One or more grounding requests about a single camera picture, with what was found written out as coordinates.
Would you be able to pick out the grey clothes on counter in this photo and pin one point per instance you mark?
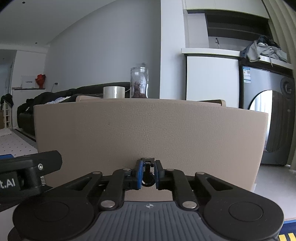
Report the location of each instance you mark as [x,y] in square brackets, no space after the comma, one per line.
[263,46]

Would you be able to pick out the glass jar with dried fruit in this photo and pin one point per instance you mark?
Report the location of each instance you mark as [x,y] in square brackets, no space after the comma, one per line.
[139,81]

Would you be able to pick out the red object on shelf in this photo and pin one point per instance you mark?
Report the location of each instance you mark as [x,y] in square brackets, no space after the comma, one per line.
[40,80]

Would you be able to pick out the white countertop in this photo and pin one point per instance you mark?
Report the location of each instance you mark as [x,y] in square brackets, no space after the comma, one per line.
[223,53]

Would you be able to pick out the white box on shelf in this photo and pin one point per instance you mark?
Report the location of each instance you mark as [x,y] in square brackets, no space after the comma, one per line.
[28,82]

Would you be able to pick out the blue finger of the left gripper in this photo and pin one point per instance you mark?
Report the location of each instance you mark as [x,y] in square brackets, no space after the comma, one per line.
[6,156]

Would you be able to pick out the black top drawer ring handle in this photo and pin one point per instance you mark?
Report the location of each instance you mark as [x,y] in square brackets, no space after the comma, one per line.
[148,179]

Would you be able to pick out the beige plastic drawer cabinet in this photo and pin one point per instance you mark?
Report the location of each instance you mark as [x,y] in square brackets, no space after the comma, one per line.
[215,102]

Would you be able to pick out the clothes pile on sofa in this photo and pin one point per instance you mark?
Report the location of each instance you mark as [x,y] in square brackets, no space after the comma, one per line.
[58,100]

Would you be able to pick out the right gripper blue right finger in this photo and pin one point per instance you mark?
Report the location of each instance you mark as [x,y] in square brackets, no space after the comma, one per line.
[177,183]

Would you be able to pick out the clear tape roll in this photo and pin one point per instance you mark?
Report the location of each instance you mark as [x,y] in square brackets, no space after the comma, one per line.
[113,92]

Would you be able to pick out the white dotted floor rug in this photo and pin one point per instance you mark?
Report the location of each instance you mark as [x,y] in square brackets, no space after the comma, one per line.
[17,144]

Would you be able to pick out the silver washing machine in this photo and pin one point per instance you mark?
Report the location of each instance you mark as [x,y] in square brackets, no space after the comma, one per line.
[270,90]

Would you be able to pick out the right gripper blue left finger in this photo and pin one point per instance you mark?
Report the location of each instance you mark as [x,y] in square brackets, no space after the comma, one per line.
[118,183]

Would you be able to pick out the white cabinet under counter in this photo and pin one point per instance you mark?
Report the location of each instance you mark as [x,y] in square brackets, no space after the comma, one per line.
[210,78]

